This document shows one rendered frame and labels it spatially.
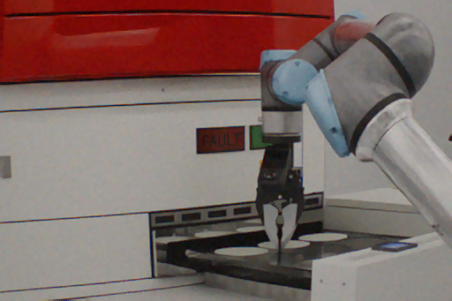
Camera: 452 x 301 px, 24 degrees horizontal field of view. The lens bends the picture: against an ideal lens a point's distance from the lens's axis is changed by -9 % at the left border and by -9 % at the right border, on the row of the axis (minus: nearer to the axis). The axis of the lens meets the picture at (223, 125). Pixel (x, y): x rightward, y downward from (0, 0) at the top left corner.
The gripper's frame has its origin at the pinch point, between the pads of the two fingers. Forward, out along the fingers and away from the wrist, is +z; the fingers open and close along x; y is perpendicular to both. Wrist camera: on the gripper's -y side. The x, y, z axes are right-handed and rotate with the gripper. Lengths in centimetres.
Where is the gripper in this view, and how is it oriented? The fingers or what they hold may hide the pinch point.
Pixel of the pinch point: (279, 244)
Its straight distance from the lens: 208.0
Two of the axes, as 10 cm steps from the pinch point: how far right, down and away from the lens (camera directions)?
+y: 1.5, -0.5, 9.9
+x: -9.9, 0.0, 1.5
